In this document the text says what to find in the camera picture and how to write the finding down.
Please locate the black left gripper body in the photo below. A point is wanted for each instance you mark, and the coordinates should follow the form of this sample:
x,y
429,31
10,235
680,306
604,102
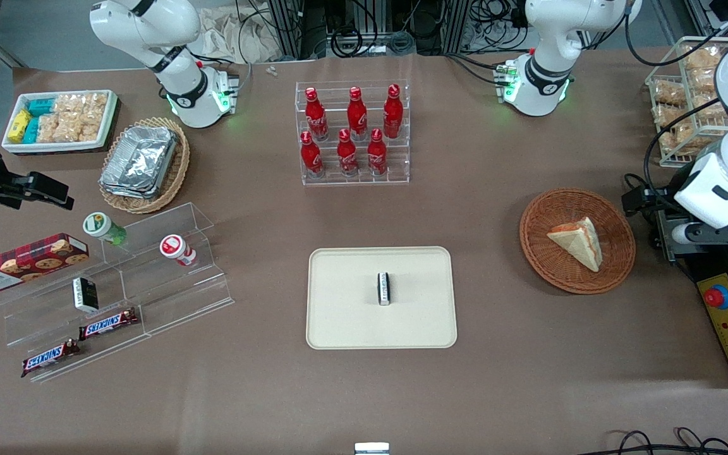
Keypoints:
x,y
656,202

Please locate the triangular sandwich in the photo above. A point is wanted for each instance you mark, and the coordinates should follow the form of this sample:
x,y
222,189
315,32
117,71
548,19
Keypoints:
x,y
579,243

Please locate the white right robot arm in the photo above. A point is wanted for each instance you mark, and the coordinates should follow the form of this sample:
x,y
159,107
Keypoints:
x,y
149,25

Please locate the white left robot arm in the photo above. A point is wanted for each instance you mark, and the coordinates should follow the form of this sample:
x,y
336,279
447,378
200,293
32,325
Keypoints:
x,y
550,38

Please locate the white rectangular snack tray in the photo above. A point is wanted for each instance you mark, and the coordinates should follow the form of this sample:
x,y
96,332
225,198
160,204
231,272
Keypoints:
x,y
108,133

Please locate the round brown wicker basket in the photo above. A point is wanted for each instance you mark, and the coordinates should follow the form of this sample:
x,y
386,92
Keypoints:
x,y
544,253

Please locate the oval light wicker basket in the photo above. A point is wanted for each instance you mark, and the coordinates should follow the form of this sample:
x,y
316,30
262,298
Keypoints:
x,y
174,180

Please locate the beige plastic tray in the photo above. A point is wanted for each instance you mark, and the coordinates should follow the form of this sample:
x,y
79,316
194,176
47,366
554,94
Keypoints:
x,y
345,316

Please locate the gray metal box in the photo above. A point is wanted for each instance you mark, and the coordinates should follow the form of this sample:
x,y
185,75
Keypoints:
x,y
662,237

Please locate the teal snack packet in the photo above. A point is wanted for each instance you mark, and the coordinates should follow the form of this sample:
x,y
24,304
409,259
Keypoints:
x,y
31,131
42,106

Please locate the clear bag of crackers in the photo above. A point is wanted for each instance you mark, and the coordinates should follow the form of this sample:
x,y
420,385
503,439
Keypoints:
x,y
83,104
70,128

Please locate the yellow snack packet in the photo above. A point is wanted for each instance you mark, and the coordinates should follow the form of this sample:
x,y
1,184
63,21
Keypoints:
x,y
19,125

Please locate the red tartan cookie box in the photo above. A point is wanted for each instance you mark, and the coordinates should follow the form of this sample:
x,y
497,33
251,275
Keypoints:
x,y
23,262

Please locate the green capped drink bottle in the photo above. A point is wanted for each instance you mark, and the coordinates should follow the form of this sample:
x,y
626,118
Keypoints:
x,y
102,226

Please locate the black machine housing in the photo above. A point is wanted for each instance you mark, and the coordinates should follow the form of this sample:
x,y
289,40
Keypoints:
x,y
692,256

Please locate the bagged fried snack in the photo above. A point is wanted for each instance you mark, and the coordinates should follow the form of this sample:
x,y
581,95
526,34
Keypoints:
x,y
706,82
669,93
686,139
702,58

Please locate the stack of foil trays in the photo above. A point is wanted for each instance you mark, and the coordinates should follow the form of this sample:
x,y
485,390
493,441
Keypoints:
x,y
139,161

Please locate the small black carton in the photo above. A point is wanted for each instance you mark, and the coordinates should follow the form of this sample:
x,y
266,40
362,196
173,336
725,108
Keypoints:
x,y
86,295

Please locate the snickers chocolate bar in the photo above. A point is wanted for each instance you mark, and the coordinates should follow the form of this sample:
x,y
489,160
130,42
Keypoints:
x,y
49,357
108,323

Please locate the red capped drink bottle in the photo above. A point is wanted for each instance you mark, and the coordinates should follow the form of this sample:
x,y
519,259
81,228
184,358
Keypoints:
x,y
175,248

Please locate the clear acrylic stepped shelf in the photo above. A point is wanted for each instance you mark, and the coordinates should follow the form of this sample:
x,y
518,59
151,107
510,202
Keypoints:
x,y
168,297

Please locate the crumpled beige cloth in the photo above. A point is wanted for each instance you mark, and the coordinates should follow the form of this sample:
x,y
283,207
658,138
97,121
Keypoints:
x,y
225,35

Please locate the tiny white clip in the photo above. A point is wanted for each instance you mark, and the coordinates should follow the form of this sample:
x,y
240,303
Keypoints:
x,y
271,71

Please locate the clear acrylic bottle rack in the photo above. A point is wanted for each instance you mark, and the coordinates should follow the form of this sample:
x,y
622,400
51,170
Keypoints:
x,y
395,170

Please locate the red cola bottle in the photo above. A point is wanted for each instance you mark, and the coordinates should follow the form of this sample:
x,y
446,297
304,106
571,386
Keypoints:
x,y
316,117
347,155
393,114
376,153
311,157
356,117

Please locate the small black white pack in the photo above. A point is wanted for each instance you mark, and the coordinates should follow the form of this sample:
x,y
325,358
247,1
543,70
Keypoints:
x,y
384,289

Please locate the small silver white object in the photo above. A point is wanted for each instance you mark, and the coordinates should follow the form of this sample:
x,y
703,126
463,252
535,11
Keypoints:
x,y
371,448

